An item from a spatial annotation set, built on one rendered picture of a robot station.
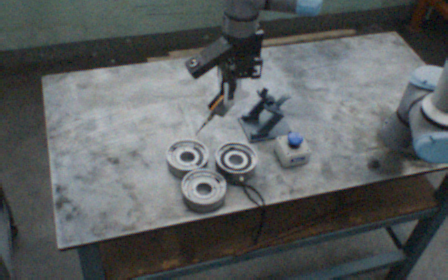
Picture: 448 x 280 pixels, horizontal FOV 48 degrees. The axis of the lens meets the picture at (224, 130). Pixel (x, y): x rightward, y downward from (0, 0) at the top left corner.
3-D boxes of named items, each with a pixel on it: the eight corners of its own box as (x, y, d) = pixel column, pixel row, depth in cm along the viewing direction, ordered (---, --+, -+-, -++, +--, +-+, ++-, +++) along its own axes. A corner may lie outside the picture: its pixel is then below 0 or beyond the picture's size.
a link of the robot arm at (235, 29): (229, 24, 101) (217, 3, 107) (227, 43, 105) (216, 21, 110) (264, 20, 103) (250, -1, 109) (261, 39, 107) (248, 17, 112)
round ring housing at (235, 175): (210, 154, 132) (211, 144, 129) (249, 149, 134) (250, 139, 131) (219, 186, 125) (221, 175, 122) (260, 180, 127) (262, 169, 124)
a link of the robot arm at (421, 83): (438, 101, 139) (458, 61, 129) (448, 135, 129) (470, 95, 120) (394, 95, 139) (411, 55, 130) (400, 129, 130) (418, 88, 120)
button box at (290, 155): (283, 168, 131) (286, 155, 127) (273, 148, 135) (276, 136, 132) (312, 162, 133) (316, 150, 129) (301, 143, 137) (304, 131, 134)
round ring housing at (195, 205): (199, 221, 117) (200, 211, 114) (172, 192, 122) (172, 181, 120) (233, 200, 122) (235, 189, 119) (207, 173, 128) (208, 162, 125)
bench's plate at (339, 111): (59, 253, 111) (57, 248, 109) (42, 81, 150) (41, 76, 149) (504, 158, 142) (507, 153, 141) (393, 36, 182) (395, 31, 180)
